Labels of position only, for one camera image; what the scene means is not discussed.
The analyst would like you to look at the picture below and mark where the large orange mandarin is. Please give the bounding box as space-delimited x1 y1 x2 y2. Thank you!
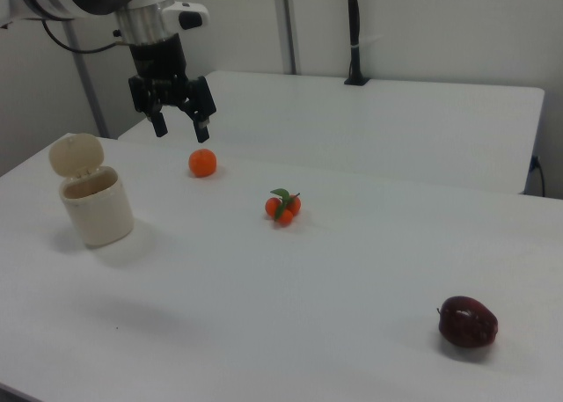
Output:
188 148 218 179

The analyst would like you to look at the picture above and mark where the small mandarin cluster with leaves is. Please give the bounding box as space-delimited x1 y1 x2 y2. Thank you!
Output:
264 187 303 228

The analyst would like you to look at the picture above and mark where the black camera stand pole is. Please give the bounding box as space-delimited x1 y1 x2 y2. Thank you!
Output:
343 0 371 87

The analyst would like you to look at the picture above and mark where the cream lidded garbage bin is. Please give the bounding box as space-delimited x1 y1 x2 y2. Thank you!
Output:
47 132 135 248

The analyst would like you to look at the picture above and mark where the dark red apple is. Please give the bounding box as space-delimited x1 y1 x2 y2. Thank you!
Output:
436 295 500 349

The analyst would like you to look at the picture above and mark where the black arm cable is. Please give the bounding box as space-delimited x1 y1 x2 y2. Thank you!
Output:
41 18 132 54

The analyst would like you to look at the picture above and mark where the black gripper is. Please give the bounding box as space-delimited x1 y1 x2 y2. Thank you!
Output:
128 33 218 144

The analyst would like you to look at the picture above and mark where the white side table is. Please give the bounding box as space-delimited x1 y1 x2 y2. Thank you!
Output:
117 70 546 197

